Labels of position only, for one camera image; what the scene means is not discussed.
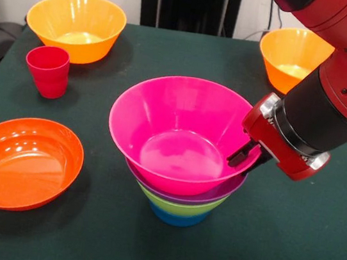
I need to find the grey office chair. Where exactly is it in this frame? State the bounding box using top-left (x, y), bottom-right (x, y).
top-left (0, 20), bottom-right (26, 71)

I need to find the dark green tablecloth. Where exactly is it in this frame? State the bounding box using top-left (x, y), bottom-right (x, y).
top-left (0, 5), bottom-right (347, 260)

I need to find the red cup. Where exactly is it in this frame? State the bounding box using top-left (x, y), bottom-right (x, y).
top-left (20, 42), bottom-right (73, 102)

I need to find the orange shallow bowl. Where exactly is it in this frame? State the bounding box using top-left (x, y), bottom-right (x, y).
top-left (0, 112), bottom-right (90, 220)

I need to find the blue bowl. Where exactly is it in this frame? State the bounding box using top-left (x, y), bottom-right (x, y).
top-left (147, 199), bottom-right (211, 231)

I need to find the yellow-orange large bowl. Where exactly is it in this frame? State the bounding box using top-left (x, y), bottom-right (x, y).
top-left (20, 0), bottom-right (130, 70)
top-left (253, 22), bottom-right (338, 101)

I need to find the pink large bowl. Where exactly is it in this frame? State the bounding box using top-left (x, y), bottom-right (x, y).
top-left (99, 67), bottom-right (271, 207)

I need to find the large green bowl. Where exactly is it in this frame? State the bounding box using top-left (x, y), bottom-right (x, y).
top-left (132, 179), bottom-right (227, 223)

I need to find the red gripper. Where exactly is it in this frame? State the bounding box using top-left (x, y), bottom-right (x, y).
top-left (224, 86), bottom-right (340, 188)

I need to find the purple bowl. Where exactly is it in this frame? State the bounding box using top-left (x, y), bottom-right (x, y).
top-left (120, 154), bottom-right (249, 211)

